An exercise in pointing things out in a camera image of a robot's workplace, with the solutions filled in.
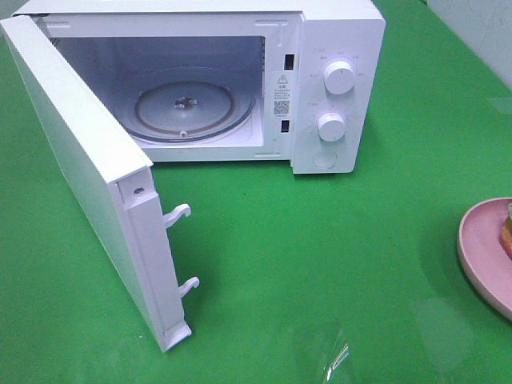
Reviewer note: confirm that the burger with lettuce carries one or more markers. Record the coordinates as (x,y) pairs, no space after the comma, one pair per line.
(505,237)

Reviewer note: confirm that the white microwave door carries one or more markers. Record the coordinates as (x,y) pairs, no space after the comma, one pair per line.
(110,177)

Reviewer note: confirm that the pink round plate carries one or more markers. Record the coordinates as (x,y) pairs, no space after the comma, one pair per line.
(483,258)

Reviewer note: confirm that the glass microwave turntable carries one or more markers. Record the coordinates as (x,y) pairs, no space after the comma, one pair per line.
(181,105)

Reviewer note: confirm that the white microwave oven body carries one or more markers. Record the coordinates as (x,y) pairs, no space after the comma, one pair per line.
(287,44)

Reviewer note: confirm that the clear plastic film piece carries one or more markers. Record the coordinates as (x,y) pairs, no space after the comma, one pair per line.
(322,353)

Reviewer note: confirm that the white timer knob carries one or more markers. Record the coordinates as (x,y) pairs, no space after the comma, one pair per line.
(331,127)

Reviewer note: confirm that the upper white power knob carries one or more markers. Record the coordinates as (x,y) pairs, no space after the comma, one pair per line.
(339,77)

